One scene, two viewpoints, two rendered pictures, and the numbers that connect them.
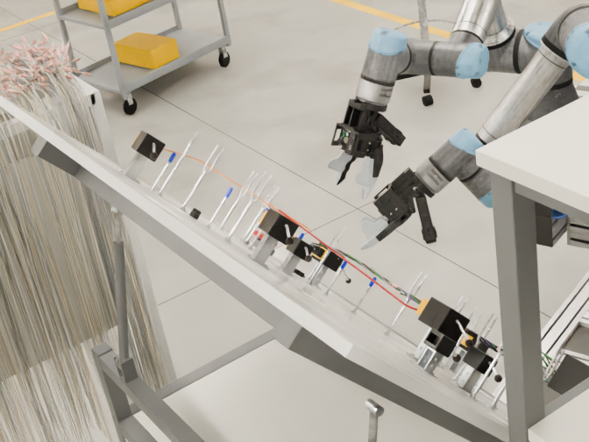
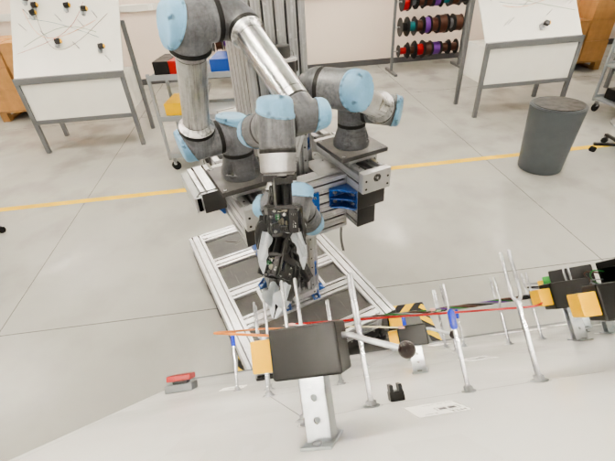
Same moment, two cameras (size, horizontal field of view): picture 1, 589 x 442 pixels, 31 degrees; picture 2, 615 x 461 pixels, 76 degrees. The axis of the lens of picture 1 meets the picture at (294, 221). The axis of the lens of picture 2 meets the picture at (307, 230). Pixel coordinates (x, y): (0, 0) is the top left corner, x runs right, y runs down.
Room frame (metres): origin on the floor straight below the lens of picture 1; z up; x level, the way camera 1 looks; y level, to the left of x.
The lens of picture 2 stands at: (1.74, 0.43, 1.84)
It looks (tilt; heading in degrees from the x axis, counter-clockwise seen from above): 36 degrees down; 294
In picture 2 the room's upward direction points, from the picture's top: 4 degrees counter-clockwise
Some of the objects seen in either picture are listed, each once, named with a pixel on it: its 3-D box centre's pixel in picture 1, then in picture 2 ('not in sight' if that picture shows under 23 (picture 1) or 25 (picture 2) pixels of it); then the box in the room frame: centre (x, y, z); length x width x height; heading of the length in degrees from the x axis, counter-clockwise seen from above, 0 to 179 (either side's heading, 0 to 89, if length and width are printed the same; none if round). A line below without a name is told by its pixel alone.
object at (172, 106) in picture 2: not in sight; (212, 111); (4.20, -2.91, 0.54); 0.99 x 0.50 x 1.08; 22
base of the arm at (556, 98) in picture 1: (549, 93); (239, 161); (2.50, -0.71, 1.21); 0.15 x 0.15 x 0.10
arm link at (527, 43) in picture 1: (545, 51); (232, 132); (2.51, -0.71, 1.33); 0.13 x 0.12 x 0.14; 54
